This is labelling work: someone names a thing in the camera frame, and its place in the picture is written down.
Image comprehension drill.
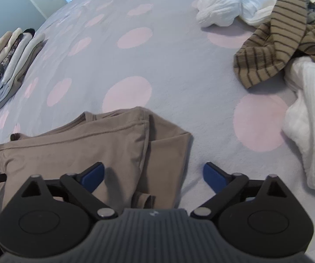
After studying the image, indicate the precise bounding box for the taupe t-shirt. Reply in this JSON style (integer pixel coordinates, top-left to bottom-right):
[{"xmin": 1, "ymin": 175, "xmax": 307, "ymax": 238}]
[{"xmin": 0, "ymin": 107, "xmax": 191, "ymax": 212}]

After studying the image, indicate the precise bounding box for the stack of folded clothes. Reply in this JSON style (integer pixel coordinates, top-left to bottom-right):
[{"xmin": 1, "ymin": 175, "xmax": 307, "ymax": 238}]
[{"xmin": 0, "ymin": 28, "xmax": 45, "ymax": 108}]

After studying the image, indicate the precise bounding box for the white ribbed garment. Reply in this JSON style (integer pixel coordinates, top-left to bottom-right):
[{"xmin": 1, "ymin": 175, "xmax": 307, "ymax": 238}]
[{"xmin": 282, "ymin": 56, "xmax": 315, "ymax": 190}]

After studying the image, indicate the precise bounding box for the grey bedsheet with pink dots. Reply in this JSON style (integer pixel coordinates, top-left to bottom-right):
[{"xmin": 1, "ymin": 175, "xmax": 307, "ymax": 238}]
[{"xmin": 0, "ymin": 0, "xmax": 315, "ymax": 224}]

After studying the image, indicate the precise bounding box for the brown striped garment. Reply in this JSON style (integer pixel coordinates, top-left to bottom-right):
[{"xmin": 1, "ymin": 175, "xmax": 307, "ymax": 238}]
[{"xmin": 234, "ymin": 0, "xmax": 315, "ymax": 89}]

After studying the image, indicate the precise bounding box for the white crumpled garment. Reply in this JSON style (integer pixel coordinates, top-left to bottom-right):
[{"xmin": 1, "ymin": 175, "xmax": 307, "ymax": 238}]
[{"xmin": 196, "ymin": 0, "xmax": 277, "ymax": 28}]

